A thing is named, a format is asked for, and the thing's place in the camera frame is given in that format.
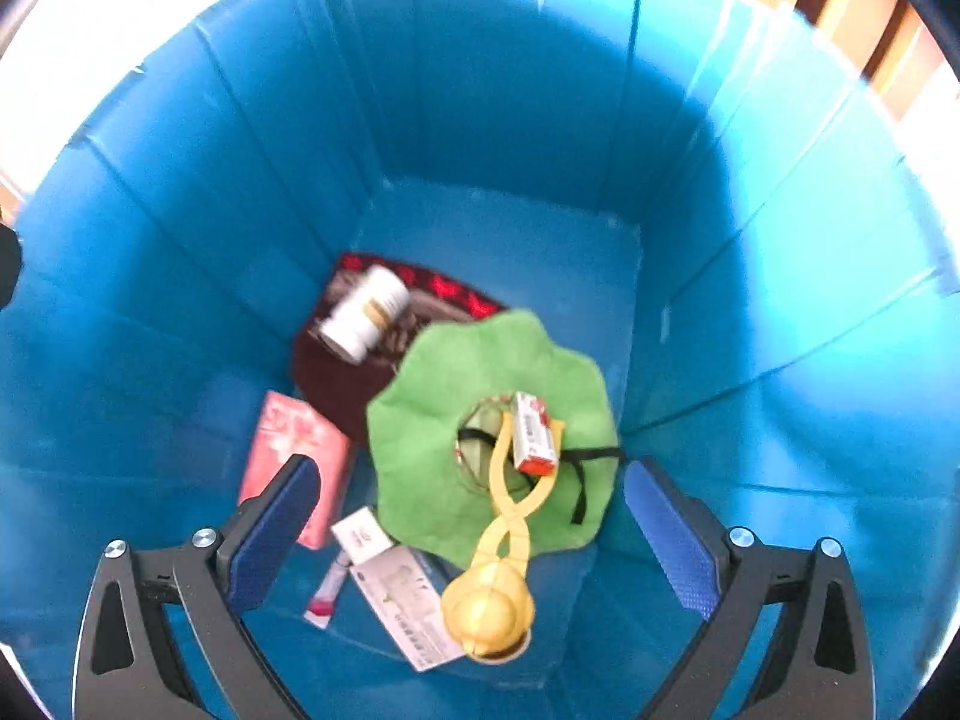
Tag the pink white tube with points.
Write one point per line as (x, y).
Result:
(324, 600)

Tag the white paper card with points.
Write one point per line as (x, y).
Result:
(405, 607)

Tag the white pill bottle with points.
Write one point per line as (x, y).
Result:
(364, 311)

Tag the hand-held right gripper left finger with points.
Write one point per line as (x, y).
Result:
(274, 532)

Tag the green plush leaf hat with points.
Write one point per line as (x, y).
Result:
(427, 465)

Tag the blue plastic crate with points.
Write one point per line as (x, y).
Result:
(487, 90)

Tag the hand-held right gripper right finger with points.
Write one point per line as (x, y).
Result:
(667, 540)

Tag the small white card box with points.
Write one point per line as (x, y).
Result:
(364, 536)

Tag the pink flower tissue pack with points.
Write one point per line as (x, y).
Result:
(289, 435)

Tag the yellow plastic ball tongs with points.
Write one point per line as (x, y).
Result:
(487, 607)

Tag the wooden frame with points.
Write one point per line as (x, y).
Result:
(840, 0)

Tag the dark red patterned cloth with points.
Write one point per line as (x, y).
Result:
(330, 390)

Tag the small red white box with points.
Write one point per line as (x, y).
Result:
(534, 435)

